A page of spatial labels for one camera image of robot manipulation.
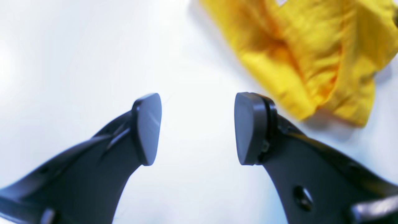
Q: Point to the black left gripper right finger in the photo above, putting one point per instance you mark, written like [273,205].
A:
[316,183]

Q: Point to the orange yellow T-shirt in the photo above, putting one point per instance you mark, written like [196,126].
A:
[312,55]

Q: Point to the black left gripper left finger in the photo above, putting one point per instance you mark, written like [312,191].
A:
[83,184]

